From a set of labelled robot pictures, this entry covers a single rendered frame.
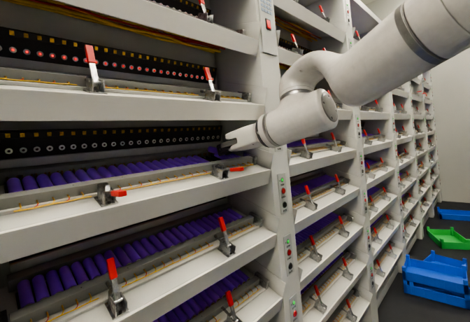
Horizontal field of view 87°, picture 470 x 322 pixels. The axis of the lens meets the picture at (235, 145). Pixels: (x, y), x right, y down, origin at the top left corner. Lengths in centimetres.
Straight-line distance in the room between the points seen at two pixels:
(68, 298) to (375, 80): 60
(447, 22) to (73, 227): 55
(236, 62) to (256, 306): 73
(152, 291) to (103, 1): 54
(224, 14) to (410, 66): 66
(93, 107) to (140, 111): 8
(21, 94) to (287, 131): 44
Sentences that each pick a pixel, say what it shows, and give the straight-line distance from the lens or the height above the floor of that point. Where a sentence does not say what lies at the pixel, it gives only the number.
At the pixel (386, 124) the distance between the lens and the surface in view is 205.
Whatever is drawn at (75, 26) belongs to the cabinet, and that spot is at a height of 132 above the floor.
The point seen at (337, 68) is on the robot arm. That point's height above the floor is 112.
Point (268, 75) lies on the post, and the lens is 79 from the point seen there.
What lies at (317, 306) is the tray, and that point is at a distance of 115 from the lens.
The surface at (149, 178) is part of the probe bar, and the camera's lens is 56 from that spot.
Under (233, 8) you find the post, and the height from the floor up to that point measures 145.
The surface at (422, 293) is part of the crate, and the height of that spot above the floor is 2.
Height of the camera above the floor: 102
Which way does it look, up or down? 1 degrees down
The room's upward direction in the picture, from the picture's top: 5 degrees counter-clockwise
